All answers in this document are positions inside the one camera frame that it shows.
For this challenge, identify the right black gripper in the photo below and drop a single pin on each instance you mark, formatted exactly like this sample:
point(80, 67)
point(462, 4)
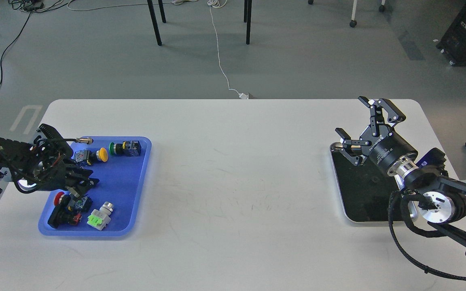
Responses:
point(379, 143)

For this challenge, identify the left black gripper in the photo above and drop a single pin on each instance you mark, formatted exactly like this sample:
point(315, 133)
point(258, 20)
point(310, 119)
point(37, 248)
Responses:
point(54, 175)

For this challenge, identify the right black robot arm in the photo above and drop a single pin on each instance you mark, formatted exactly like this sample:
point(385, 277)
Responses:
point(430, 205)

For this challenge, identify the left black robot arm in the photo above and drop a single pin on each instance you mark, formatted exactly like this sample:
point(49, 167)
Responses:
point(16, 152)

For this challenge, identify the red mushroom push button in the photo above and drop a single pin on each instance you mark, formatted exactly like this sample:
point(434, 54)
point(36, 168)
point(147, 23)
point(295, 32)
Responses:
point(72, 205)

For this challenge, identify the yellow mushroom push button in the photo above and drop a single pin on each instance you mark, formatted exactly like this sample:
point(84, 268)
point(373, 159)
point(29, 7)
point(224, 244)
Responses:
point(87, 157)

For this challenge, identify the red black push button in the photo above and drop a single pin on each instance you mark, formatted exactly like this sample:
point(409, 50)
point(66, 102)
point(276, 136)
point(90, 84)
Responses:
point(60, 215)

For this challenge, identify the blue plastic tray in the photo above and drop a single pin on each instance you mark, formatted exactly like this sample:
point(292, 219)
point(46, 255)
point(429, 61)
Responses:
point(121, 180)

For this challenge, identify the green white push button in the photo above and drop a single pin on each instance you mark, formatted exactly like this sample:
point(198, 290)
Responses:
point(100, 218)

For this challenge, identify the silver metal tray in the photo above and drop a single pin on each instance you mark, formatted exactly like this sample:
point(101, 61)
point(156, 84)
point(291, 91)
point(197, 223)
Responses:
point(362, 201)

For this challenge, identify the green black push button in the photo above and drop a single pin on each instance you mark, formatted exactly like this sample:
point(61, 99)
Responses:
point(126, 148)

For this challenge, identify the white caster leg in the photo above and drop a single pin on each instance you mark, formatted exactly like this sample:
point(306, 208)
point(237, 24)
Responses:
point(353, 22)

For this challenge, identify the black table leg right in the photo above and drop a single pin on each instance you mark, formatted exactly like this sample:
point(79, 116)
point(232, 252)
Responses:
point(247, 19)

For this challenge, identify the black table leg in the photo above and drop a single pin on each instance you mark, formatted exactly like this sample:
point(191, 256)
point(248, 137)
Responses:
point(154, 18)
point(247, 19)

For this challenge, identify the black table leg left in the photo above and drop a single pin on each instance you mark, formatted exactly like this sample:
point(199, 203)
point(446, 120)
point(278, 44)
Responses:
point(154, 18)

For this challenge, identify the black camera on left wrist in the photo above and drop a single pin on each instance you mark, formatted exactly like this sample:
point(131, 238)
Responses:
point(59, 143)

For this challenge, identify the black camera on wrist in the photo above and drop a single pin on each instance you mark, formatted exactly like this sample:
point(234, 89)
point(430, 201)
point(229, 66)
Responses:
point(59, 143)
point(434, 158)

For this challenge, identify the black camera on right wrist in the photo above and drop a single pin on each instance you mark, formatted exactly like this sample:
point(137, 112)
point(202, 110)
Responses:
point(434, 158)

